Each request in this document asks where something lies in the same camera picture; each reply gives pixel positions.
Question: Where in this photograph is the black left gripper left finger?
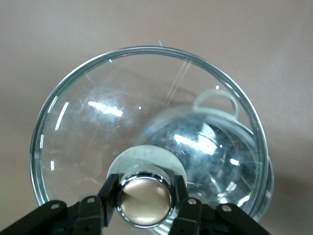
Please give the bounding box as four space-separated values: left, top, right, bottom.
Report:
0 173 121 235

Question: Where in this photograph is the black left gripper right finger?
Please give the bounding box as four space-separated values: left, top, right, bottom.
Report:
168 174 271 235

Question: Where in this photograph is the glass lid with copper knob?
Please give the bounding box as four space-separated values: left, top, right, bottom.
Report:
29 46 268 235

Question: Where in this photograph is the brown table mat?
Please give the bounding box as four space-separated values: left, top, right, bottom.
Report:
0 0 313 235

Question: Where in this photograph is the steel pot with grey handles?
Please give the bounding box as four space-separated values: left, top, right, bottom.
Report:
139 89 275 235

